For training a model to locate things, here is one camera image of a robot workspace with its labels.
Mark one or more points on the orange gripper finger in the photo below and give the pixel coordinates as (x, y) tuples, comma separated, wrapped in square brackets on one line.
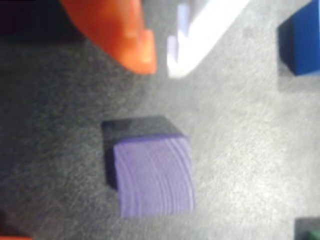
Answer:
[(112, 30)]

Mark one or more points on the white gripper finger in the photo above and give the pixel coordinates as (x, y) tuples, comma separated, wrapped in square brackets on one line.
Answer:
[(200, 37)]

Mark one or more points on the blue wooden cube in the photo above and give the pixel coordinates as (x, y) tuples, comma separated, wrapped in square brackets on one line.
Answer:
[(305, 40)]

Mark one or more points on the purple wooden cube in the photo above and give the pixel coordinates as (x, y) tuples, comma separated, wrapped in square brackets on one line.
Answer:
[(155, 180)]

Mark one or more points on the green wooden cube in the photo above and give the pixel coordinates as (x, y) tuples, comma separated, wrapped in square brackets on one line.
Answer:
[(310, 231)]

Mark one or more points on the dark grey felt mat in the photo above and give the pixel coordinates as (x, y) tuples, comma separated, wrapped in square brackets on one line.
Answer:
[(250, 150)]

